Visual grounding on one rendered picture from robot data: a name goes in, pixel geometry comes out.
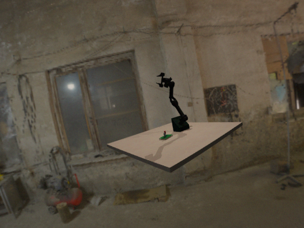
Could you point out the green circuit board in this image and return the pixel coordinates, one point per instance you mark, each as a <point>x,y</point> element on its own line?
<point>165,136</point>

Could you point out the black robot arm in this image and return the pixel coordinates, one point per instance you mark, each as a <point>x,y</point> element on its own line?
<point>174,102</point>

